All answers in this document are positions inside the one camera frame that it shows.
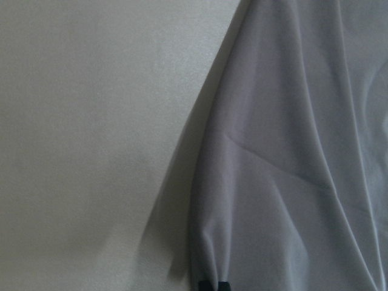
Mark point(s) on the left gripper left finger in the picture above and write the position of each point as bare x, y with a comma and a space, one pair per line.
206, 285

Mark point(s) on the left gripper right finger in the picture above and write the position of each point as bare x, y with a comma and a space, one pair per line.
224, 286

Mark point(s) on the dark brown t-shirt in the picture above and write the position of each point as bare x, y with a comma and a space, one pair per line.
280, 179

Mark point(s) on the brown kraft paper cover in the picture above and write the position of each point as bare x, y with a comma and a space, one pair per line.
103, 105

